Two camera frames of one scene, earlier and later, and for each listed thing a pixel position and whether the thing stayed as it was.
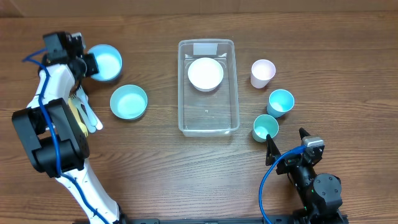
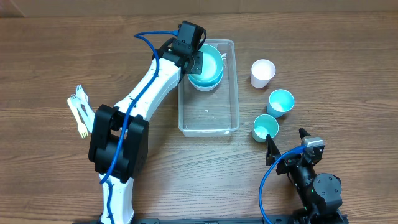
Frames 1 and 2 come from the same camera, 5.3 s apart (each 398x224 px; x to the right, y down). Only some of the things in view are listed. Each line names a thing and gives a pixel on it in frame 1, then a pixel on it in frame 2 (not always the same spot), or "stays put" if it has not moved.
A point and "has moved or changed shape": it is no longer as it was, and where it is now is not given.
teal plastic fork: (77, 101) stays put
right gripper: (285, 165) stays put
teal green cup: (265, 124) stays put
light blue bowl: (109, 61) → (209, 79)
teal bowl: (129, 101) has moved or changed shape
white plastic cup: (262, 71) stays put
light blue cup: (280, 101) stays put
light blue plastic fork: (82, 97) stays put
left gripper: (90, 59) → (199, 55)
